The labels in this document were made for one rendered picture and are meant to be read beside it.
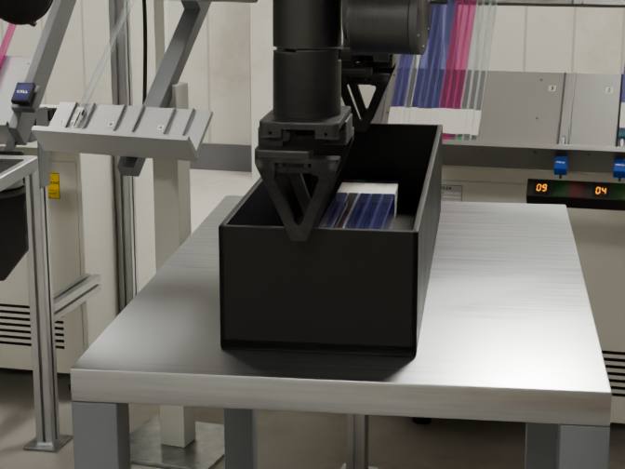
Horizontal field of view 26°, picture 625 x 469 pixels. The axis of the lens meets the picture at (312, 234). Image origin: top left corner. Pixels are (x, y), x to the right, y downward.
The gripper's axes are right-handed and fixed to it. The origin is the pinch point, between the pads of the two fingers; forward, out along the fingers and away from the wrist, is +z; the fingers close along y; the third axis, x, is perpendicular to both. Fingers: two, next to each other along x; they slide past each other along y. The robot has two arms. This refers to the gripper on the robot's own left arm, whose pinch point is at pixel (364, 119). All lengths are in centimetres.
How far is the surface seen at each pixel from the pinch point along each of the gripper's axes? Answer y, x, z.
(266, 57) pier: 406, 77, 40
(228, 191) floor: 380, 89, 94
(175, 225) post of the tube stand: 106, 49, 41
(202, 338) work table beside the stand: -54, 10, 12
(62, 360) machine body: 135, 84, 84
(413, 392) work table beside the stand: -63, -10, 12
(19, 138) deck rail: 106, 82, 24
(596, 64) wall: 406, -62, 39
